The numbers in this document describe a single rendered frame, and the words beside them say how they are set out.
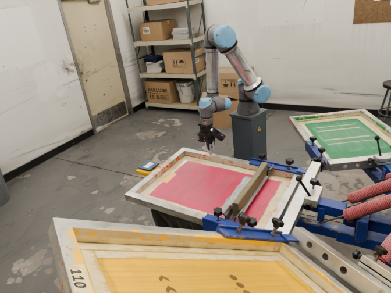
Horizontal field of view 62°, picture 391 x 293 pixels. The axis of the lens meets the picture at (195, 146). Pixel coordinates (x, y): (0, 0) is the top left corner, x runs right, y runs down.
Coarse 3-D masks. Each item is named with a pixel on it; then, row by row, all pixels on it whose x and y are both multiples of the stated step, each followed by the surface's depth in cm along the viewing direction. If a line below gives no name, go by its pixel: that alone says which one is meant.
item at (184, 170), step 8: (184, 168) 199; (192, 168) 198; (200, 168) 198; (208, 168) 197; (216, 168) 196; (176, 176) 191; (184, 176) 191; (240, 176) 186; (248, 176) 186; (232, 184) 180; (264, 184) 177; (272, 184) 177; (264, 192) 171; (272, 192) 170; (264, 200) 165
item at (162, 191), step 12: (180, 180) 187; (156, 192) 178; (168, 192) 177; (228, 192) 173; (180, 204) 167; (192, 204) 166; (216, 204) 165; (252, 204) 163; (264, 204) 162; (252, 216) 154
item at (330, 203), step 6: (324, 198) 149; (318, 204) 146; (324, 204) 145; (330, 204) 145; (336, 204) 144; (342, 204) 144; (312, 210) 149; (330, 210) 144; (336, 210) 142; (342, 210) 141; (336, 216) 144
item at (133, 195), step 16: (176, 160) 206; (224, 160) 199; (240, 160) 195; (160, 176) 193; (288, 176) 181; (128, 192) 174; (288, 192) 163; (160, 208) 162; (176, 208) 159; (272, 224) 143
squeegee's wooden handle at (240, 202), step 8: (264, 168) 173; (256, 176) 166; (264, 176) 175; (248, 184) 160; (256, 184) 165; (240, 192) 155; (248, 192) 157; (240, 200) 150; (248, 200) 159; (232, 208) 150; (240, 208) 151
